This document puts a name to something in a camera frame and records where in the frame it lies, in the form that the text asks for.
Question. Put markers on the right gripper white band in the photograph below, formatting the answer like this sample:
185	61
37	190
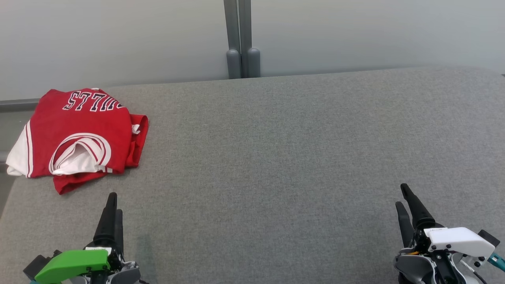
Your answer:
457	240

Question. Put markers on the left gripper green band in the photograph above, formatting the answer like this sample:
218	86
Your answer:
71	262

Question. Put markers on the red basketball jersey white sleeves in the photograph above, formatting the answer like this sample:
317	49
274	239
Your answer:
79	122

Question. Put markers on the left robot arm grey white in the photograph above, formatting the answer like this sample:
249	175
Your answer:
130	275

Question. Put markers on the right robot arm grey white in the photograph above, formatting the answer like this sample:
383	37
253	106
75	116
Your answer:
412	269

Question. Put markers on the grey fabric sofa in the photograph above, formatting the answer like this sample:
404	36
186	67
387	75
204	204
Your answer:
276	157

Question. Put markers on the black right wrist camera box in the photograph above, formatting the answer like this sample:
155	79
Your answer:
489	238

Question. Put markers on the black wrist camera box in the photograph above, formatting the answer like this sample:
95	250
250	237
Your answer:
489	238
37	266

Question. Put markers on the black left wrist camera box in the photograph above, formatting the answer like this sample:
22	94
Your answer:
37	266

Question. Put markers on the dark grey wall skirting rail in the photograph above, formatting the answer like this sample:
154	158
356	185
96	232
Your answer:
17	105

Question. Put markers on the grey partition frame post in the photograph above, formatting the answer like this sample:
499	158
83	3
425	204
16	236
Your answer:
238	23

